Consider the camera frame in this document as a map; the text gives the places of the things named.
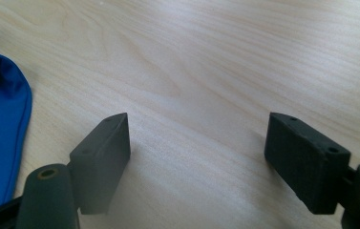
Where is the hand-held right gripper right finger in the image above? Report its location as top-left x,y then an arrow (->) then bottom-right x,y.
264,111 -> 351,216

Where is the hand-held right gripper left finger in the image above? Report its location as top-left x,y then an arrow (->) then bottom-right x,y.
69,112 -> 132,216

